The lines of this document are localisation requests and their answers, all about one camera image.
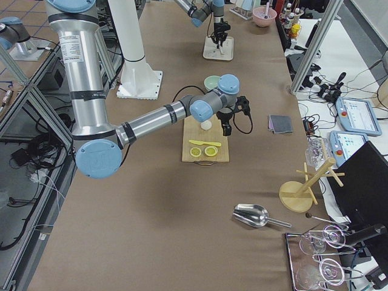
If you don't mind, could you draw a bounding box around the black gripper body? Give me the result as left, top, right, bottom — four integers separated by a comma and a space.
210, 18, 230, 42
216, 96, 250, 127

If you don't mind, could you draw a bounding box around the white steamed bun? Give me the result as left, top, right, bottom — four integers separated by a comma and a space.
201, 120, 212, 131

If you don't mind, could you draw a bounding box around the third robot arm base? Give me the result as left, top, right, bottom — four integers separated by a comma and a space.
1, 16, 43, 61

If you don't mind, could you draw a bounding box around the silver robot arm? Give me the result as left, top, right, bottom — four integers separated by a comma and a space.
45, 1, 240, 179
175, 0, 230, 49

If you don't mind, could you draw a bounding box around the mint green bowl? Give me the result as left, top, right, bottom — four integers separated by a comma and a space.
204, 75, 220, 91

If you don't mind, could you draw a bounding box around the pink bowl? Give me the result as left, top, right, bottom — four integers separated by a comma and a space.
252, 7, 277, 27

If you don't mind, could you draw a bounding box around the beige rabbit tray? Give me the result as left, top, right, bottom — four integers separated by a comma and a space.
202, 36, 234, 61

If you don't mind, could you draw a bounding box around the upper lemon slice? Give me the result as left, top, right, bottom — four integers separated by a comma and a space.
204, 145, 218, 157

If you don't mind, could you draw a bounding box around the bamboo cutting board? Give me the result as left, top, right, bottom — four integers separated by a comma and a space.
181, 115, 230, 164

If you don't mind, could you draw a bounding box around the yellow plastic knife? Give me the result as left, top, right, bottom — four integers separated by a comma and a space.
189, 139, 222, 147

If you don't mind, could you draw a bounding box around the grey folded cloth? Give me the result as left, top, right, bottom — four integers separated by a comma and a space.
268, 115, 293, 134

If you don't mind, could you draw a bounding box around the lower lemon slice stack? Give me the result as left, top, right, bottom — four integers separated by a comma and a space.
190, 147, 202, 158

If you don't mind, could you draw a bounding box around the bottle rack with condiments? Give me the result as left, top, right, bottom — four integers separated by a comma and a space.
276, 1, 304, 50

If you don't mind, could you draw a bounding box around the clear plastic bag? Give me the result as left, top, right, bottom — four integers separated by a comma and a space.
305, 138, 333, 169

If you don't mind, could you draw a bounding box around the metal scoop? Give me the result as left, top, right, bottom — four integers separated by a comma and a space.
233, 204, 292, 228

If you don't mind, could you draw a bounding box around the wooden mug tree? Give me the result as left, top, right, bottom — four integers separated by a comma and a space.
279, 158, 344, 213

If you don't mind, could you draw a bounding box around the lower teach pendant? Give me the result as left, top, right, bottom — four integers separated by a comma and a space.
329, 130, 369, 167

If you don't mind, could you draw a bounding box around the teach pendant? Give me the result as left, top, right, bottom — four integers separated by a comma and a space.
335, 97, 382, 136
329, 130, 369, 167

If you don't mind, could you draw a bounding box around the upper teach pendant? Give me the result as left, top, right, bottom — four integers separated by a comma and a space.
335, 97, 382, 136

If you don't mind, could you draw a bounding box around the black monitor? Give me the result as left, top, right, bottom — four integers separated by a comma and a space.
327, 141, 387, 226

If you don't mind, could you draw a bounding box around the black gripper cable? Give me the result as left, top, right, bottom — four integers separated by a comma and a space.
171, 85, 255, 135

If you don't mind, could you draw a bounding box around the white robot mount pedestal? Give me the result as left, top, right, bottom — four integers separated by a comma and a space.
109, 0, 162, 100

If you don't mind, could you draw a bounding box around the aluminium frame post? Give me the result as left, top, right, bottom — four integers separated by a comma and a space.
289, 0, 343, 95

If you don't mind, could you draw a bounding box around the wire glass rack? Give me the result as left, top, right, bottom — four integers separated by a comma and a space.
284, 224, 364, 290

